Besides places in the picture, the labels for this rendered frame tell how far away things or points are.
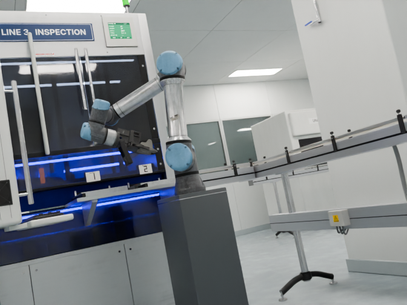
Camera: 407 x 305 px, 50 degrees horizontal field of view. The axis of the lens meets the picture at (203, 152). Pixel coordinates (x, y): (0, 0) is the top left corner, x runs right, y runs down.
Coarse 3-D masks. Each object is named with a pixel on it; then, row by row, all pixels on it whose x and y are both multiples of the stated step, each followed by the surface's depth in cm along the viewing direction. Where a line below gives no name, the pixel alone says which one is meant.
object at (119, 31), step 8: (104, 24) 289; (112, 24) 292; (120, 24) 294; (128, 24) 296; (104, 32) 288; (112, 32) 290; (120, 32) 293; (128, 32) 295; (112, 40) 290; (120, 40) 292; (128, 40) 294; (136, 40) 297
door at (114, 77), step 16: (96, 64) 284; (112, 64) 289; (128, 64) 294; (96, 80) 282; (112, 80) 287; (128, 80) 291; (96, 96) 280; (112, 96) 285; (144, 112) 292; (112, 128) 281; (128, 128) 285; (144, 128) 290; (96, 144) 275
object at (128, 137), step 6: (120, 132) 205; (126, 132) 206; (132, 132) 206; (138, 132) 208; (120, 138) 207; (126, 138) 206; (132, 138) 205; (138, 138) 208; (114, 144) 202; (126, 144) 205; (132, 144) 204; (132, 150) 208
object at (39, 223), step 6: (60, 216) 208; (66, 216) 209; (72, 216) 211; (30, 222) 201; (36, 222) 202; (42, 222) 203; (48, 222) 205; (54, 222) 206; (60, 222) 224; (6, 228) 211; (12, 228) 205; (18, 228) 206; (24, 228) 217; (30, 228) 237
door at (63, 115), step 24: (24, 72) 265; (48, 72) 271; (72, 72) 277; (24, 96) 262; (48, 96) 268; (72, 96) 274; (24, 120) 260; (48, 120) 265; (72, 120) 271; (48, 144) 263; (72, 144) 269
